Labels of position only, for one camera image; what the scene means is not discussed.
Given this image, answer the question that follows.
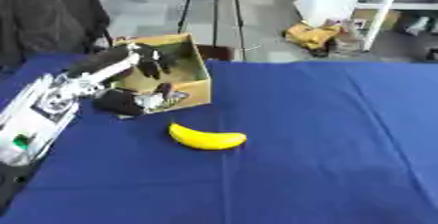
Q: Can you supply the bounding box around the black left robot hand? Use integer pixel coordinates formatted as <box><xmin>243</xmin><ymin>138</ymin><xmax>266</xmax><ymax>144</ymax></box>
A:
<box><xmin>65</xmin><ymin>42</ymin><xmax>191</xmax><ymax>116</ymax></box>

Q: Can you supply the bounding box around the tan cardboard box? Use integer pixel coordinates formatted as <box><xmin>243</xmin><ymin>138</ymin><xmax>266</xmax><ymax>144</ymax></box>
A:
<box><xmin>110</xmin><ymin>32</ymin><xmax>214</xmax><ymax>120</ymax></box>

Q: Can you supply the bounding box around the person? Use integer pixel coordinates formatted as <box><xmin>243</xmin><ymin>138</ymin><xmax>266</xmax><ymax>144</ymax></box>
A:
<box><xmin>0</xmin><ymin>0</ymin><xmax>113</xmax><ymax>69</ymax></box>

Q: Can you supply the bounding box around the dark brown chair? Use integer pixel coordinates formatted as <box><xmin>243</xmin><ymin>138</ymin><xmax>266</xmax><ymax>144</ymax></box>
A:
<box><xmin>195</xmin><ymin>44</ymin><xmax>237</xmax><ymax>62</ymax></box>

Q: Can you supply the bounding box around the black tripod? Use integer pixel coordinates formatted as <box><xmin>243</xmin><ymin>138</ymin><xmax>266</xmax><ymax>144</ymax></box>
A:
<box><xmin>174</xmin><ymin>0</ymin><xmax>248</xmax><ymax>62</ymax></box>

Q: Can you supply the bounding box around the yellow toy banana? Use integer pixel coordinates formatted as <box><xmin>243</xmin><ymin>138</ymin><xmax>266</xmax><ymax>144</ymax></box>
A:
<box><xmin>167</xmin><ymin>122</ymin><xmax>248</xmax><ymax>151</ymax></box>

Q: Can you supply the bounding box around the yellow bag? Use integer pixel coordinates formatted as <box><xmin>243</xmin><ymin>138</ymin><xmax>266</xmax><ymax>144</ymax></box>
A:
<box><xmin>281</xmin><ymin>21</ymin><xmax>342</xmax><ymax>57</ymax></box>

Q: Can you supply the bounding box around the white shelf frame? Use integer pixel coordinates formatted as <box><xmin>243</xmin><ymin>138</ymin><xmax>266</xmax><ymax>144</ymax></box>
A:
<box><xmin>292</xmin><ymin>0</ymin><xmax>438</xmax><ymax>52</ymax></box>

